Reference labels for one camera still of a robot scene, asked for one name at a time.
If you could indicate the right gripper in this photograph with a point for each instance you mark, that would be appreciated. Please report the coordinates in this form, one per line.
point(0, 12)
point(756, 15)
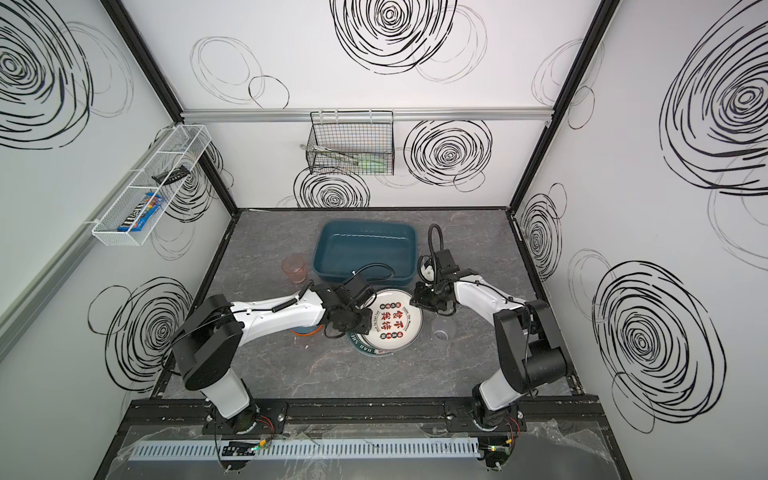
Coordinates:
point(424, 300)

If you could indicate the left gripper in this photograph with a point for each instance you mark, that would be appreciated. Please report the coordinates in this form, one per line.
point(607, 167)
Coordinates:
point(363, 321)

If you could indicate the plate with red characters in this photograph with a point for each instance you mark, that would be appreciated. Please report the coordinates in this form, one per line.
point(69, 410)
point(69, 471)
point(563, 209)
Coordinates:
point(396, 323)

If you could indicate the plate with dark lettered rim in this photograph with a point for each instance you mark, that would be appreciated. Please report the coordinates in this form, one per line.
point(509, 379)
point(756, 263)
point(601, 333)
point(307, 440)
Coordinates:
point(366, 345)

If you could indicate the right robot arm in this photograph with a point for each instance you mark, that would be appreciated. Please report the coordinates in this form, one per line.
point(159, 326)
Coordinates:
point(530, 346)

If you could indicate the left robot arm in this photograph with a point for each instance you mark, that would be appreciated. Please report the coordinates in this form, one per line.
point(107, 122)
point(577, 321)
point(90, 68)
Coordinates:
point(207, 342)

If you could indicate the teal plastic bin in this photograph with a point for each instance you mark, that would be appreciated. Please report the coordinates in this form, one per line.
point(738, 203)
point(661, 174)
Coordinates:
point(384, 250)

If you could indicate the clear glass near front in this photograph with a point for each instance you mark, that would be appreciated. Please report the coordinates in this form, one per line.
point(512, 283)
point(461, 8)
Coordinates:
point(443, 329)

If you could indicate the orange bowl under stack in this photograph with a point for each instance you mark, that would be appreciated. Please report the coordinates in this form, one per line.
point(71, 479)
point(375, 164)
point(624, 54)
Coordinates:
point(306, 331)

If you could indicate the pink plastic cup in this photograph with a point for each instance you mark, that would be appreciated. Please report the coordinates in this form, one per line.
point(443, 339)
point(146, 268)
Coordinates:
point(295, 269)

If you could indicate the green item in basket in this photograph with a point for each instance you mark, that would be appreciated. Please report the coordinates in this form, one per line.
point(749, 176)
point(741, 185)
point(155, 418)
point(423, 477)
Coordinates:
point(373, 161)

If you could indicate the metal tongs in basket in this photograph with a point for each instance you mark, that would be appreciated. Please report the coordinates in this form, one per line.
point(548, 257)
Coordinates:
point(330, 153)

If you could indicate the blue candy packet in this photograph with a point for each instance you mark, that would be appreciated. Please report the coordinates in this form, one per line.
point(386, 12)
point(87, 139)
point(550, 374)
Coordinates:
point(148, 205)

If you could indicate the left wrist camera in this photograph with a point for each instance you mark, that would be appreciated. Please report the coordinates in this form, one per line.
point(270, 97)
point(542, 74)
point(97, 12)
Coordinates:
point(356, 291)

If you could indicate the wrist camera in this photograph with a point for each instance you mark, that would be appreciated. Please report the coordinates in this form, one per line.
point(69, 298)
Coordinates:
point(356, 291)
point(435, 266)

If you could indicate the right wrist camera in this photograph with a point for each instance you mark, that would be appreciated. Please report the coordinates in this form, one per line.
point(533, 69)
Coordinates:
point(435, 266)

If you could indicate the black front rail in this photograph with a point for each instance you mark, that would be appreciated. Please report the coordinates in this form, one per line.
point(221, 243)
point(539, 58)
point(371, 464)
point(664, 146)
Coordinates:
point(453, 414)

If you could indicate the white slotted cable duct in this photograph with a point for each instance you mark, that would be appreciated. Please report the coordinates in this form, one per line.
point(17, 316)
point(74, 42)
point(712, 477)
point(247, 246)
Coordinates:
point(331, 449)

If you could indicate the black wire basket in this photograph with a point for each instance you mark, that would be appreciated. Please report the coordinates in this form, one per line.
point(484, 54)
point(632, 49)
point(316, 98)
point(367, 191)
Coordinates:
point(351, 132)

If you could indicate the white wire shelf basket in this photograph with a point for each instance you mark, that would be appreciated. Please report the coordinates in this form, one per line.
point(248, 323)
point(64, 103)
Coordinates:
point(185, 201)

